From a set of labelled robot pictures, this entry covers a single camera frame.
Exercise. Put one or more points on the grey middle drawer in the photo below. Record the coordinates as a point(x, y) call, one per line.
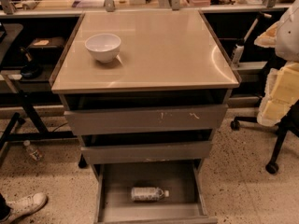
point(147, 153)

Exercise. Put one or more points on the grey top drawer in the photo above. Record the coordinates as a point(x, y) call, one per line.
point(146, 119)

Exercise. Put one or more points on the white spray bottle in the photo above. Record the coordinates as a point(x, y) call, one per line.
point(237, 52)

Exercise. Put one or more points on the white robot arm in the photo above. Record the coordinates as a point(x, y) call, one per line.
point(281, 89)

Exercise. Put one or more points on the grey drawer cabinet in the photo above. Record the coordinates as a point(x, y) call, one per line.
point(167, 58)

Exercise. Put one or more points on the long workbench shelf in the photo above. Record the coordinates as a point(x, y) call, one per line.
point(77, 11)

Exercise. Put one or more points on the plastic bottle on floor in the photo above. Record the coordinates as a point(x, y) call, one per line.
point(33, 150)

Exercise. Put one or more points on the grey bottom drawer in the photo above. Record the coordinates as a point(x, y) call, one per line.
point(183, 205)

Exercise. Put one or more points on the white sneaker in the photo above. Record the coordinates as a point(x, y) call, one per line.
point(12, 210)

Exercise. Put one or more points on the black office chair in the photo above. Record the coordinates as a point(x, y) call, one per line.
point(289, 123)

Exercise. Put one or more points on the black box on shelf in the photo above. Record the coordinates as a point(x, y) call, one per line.
point(56, 42)

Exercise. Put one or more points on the grey drawer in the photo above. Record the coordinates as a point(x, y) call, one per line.
point(146, 119)
point(183, 205)
point(147, 153)

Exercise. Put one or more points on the white ceramic bowl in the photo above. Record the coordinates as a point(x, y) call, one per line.
point(103, 48)

